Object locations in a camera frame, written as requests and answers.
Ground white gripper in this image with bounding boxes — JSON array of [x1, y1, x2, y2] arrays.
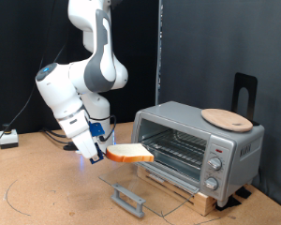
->
[[57, 109, 104, 162]]

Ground white bread slice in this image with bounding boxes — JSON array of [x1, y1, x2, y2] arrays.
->
[[105, 142, 155, 164]]

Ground glass oven door with handle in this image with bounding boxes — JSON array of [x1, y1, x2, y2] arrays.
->
[[97, 157, 200, 219]]

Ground silver oven knob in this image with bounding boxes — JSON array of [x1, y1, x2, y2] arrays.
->
[[208, 156, 224, 172], [203, 176, 220, 192]]

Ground silver toaster oven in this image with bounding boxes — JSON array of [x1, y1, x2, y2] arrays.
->
[[129, 100, 266, 208]]

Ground emergency stop button box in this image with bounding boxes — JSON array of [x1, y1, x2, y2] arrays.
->
[[0, 123, 20, 150]]

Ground wooden slatted crate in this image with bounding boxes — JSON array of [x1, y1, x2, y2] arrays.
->
[[136, 164, 218, 218]]

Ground vertical metal pole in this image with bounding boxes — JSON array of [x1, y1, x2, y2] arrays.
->
[[155, 0, 164, 106]]

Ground round wooden cutting board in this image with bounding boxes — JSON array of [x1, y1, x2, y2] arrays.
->
[[200, 108, 255, 133]]

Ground black foam pad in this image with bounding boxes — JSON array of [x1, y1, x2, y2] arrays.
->
[[235, 185, 253, 200], [214, 195, 242, 212]]

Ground black metal bookend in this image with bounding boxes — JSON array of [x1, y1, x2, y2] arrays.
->
[[231, 72, 261, 127]]

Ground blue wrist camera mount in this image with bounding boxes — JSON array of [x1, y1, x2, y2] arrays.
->
[[88, 121, 106, 138]]

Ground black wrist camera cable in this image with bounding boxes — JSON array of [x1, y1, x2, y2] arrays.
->
[[83, 107, 117, 143]]

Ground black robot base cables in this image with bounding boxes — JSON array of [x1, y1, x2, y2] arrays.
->
[[40, 127, 82, 152]]

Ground wire oven rack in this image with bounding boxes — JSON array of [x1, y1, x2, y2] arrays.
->
[[140, 128, 208, 171]]

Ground long black hanging cable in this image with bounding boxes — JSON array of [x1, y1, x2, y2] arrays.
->
[[0, 0, 59, 158]]

